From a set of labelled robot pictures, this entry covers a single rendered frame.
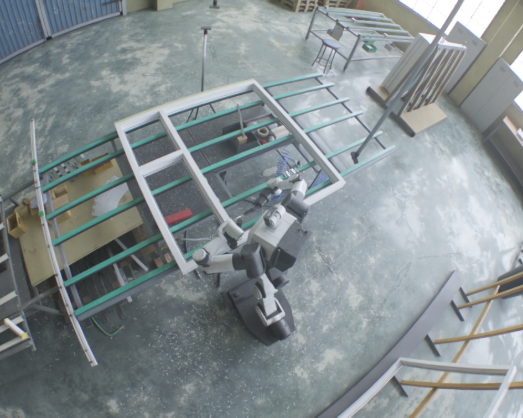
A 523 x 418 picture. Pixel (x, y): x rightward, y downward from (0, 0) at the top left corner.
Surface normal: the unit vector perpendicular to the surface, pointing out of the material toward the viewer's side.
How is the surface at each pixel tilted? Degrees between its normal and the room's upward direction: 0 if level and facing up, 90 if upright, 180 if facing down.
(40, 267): 0
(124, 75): 0
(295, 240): 9
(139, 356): 0
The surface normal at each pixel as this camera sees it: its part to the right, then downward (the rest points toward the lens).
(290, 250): 0.10, -0.58
